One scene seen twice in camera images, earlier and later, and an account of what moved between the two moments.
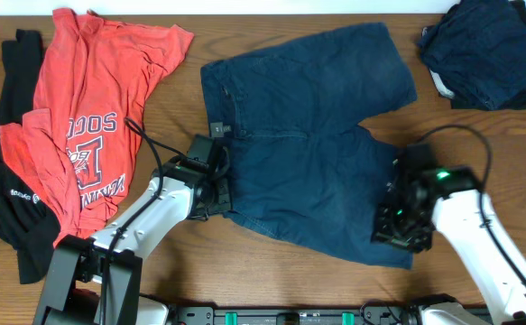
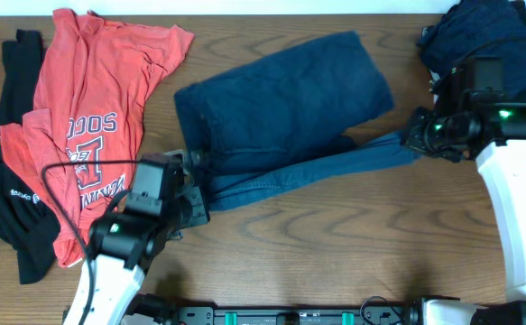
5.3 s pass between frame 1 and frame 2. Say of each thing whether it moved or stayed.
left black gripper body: moved
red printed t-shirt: stayed
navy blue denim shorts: moved
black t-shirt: stayed
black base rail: stayed
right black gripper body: moved
